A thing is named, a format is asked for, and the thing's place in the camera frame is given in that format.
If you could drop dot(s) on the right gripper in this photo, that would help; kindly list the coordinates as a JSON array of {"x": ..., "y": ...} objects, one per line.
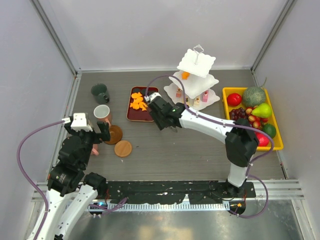
[{"x": 161, "y": 124}]

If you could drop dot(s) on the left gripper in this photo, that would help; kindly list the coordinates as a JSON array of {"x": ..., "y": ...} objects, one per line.
[{"x": 103, "y": 127}]

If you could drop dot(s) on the metal serving tongs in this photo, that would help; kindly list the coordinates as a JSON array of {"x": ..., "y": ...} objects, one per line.
[{"x": 173, "y": 129}]

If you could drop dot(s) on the orange fish cookies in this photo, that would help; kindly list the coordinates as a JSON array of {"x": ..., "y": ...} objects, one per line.
[{"x": 137, "y": 101}]

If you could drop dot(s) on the cream cake slice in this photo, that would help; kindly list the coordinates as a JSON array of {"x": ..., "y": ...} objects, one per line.
[{"x": 197, "y": 102}]

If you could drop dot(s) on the black round cookies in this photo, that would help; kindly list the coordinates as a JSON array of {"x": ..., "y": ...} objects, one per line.
[{"x": 142, "y": 91}]

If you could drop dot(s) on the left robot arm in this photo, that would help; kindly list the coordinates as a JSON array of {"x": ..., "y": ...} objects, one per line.
[{"x": 69, "y": 189}]

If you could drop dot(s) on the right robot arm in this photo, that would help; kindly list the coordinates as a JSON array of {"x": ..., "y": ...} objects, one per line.
[{"x": 240, "y": 141}]

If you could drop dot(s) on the pink mug near arm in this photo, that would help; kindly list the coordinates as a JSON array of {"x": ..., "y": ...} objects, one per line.
[{"x": 94, "y": 150}]

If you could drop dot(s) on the pink mug white inside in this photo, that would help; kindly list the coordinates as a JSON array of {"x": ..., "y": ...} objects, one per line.
[{"x": 103, "y": 113}]

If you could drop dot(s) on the dark brown wooden saucer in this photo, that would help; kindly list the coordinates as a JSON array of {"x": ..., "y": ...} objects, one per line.
[{"x": 116, "y": 135}]

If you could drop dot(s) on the red dessert tray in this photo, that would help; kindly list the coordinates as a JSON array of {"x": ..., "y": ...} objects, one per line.
[{"x": 138, "y": 116}]

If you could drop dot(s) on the light wooden coaster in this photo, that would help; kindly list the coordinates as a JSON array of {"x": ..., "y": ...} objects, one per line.
[{"x": 123, "y": 148}]

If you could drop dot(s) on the dark green mug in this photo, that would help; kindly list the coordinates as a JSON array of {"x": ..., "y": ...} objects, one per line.
[{"x": 100, "y": 93}]

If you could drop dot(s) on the white three-tier stand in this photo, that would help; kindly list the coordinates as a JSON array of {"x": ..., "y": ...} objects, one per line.
[{"x": 193, "y": 78}]

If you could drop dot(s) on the purple grape bunch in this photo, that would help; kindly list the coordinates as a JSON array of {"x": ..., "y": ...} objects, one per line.
[{"x": 239, "y": 113}]

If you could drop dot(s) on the red apple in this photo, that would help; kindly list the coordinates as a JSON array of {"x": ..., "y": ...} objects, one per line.
[{"x": 234, "y": 99}]

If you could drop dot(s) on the green melon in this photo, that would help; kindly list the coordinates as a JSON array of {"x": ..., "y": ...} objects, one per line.
[{"x": 254, "y": 95}]

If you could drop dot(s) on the red cherries cluster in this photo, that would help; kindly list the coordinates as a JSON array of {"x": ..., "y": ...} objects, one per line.
[{"x": 255, "y": 121}]

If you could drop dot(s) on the green pear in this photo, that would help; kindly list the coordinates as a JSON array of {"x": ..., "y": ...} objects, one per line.
[{"x": 263, "y": 111}]

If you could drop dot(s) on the red pomegranate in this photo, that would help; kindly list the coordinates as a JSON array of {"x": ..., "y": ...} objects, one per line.
[{"x": 263, "y": 140}]

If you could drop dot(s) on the green lime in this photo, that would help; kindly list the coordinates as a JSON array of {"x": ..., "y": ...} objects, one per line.
[{"x": 270, "y": 130}]

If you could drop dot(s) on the yellow fruit bin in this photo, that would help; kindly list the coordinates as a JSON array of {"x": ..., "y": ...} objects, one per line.
[{"x": 278, "y": 143}]

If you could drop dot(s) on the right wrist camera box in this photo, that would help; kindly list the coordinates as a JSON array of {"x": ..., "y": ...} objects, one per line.
[{"x": 151, "y": 97}]

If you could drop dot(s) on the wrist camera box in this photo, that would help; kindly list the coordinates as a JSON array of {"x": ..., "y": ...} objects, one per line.
[
  {"x": 151, "y": 97},
  {"x": 77, "y": 122}
]

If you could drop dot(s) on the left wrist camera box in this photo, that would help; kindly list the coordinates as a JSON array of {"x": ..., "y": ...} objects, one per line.
[{"x": 77, "y": 122}]

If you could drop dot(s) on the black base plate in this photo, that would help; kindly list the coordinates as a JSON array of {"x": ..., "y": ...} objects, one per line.
[{"x": 174, "y": 192}]

